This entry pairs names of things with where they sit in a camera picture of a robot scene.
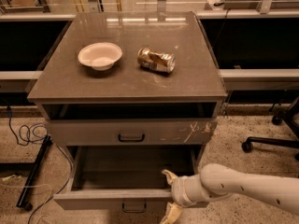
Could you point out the black stand leg with caster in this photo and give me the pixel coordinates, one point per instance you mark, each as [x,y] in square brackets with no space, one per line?
[23,201]

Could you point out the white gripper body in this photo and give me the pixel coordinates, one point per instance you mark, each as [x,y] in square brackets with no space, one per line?
[178,190]

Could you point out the black office chair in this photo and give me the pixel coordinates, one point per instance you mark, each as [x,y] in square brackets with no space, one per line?
[287,117]

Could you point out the white paper bowl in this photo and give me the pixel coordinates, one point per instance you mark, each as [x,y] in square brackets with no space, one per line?
[100,56]

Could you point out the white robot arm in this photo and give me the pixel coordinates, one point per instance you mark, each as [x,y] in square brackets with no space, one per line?
[216,182]

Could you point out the grey drawer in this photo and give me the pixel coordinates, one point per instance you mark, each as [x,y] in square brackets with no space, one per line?
[126,178]
[117,132]

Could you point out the crushed gold soda can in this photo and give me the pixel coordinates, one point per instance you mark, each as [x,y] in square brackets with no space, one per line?
[155,61]

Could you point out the grey drawer cabinet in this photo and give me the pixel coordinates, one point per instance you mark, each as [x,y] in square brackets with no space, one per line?
[193,90]

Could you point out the grey top drawer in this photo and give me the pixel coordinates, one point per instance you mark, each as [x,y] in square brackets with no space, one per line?
[117,132]

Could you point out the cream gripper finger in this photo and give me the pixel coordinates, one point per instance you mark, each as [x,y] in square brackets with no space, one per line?
[172,213]
[170,177]

